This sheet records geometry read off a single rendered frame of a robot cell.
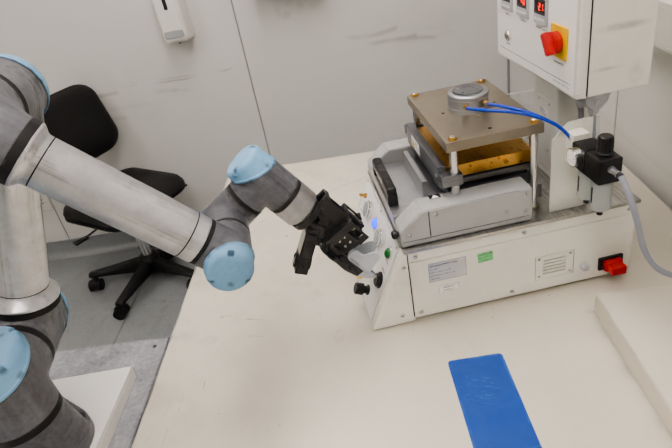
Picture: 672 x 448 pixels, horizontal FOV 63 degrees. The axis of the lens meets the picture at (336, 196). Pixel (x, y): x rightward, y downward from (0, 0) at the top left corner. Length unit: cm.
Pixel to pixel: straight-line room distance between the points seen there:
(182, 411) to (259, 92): 183
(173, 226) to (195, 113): 197
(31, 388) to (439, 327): 71
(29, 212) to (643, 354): 101
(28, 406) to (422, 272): 69
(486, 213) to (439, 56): 167
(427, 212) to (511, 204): 16
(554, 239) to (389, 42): 165
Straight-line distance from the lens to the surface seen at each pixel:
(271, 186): 93
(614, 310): 111
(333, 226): 100
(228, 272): 83
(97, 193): 80
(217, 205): 95
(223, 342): 120
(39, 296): 107
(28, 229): 100
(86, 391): 121
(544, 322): 114
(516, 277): 114
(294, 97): 266
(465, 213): 102
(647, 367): 103
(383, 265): 110
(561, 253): 116
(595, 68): 101
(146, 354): 126
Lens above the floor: 153
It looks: 29 degrees down
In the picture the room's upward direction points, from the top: 11 degrees counter-clockwise
